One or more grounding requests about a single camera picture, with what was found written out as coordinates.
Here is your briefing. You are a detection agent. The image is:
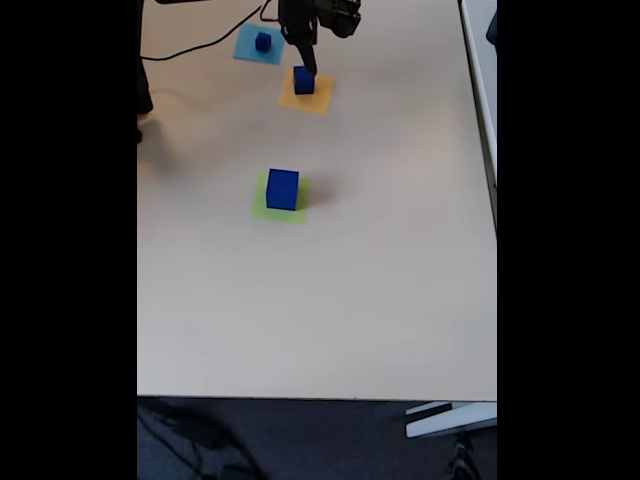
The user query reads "medium blue cube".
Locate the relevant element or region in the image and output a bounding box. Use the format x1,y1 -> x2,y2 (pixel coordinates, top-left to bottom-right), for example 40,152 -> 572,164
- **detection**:
293,65 -> 316,96

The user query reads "large blue cube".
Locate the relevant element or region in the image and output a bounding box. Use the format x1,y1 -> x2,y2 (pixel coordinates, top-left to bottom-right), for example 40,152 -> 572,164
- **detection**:
265,168 -> 300,211

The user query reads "orange paper square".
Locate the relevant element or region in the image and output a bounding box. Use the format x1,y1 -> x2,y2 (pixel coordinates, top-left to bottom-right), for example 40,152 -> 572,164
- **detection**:
277,69 -> 335,117

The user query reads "blue paper square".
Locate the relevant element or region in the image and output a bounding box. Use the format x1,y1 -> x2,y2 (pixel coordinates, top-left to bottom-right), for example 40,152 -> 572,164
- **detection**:
233,23 -> 287,66

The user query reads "green paper square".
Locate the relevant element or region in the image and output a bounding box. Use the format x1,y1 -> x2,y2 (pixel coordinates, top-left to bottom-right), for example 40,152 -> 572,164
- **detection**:
251,172 -> 312,225

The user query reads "white adjacent table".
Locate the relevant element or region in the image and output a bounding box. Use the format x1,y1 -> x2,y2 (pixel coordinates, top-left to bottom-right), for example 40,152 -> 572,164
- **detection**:
458,0 -> 498,232

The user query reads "white table foot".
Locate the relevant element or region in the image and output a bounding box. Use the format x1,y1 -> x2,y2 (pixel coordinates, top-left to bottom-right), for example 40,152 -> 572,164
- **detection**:
404,401 -> 498,440

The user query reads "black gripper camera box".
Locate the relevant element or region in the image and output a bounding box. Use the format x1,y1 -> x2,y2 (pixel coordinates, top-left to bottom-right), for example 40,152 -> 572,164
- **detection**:
317,0 -> 363,40

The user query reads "black camera cable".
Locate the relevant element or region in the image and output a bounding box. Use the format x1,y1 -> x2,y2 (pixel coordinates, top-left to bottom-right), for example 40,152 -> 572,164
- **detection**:
141,2 -> 266,62

